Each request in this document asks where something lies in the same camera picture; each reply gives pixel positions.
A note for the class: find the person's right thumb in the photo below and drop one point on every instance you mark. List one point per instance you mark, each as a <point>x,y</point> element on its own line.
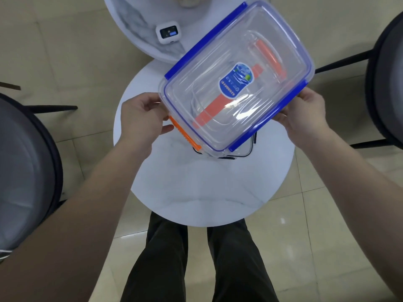
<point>308,94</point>

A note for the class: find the person's right forearm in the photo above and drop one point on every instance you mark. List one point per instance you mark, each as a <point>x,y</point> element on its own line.
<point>355,198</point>

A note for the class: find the black chair with grey seat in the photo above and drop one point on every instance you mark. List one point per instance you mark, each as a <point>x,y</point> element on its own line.
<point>25,172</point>
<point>385,81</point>

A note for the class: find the clear container with blue clips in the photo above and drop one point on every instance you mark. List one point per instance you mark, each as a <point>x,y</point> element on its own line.
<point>220,59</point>

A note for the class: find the clear container with orange clips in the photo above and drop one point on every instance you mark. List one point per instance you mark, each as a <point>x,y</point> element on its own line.
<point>185,135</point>

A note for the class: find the person's dark trousers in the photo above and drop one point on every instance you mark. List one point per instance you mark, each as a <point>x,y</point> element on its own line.
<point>233,264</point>

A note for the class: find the person's left forearm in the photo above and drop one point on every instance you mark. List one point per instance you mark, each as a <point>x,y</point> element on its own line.
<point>72,223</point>

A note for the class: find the person's right hand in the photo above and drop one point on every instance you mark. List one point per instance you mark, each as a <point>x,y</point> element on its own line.
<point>303,117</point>

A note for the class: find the person's left thumb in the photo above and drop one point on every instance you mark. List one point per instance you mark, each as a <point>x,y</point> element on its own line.
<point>150,99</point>

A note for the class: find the person's left hand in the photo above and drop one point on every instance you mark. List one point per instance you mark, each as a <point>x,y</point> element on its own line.
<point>138,121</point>

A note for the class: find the small white device with screen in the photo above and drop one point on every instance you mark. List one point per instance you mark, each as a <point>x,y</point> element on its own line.
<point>168,32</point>

